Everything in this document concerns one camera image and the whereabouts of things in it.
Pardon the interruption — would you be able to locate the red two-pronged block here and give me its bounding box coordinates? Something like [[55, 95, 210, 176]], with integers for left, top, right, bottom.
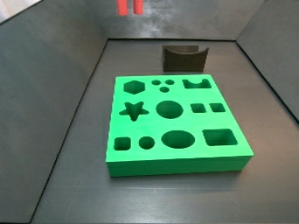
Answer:
[[116, 0, 144, 17]]

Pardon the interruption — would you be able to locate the green foam shape board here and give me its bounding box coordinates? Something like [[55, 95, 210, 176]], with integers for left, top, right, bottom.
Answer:
[[106, 74, 254, 177]]

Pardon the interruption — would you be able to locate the black curved bracket block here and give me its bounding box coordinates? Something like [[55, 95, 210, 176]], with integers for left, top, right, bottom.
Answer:
[[163, 45, 210, 72]]

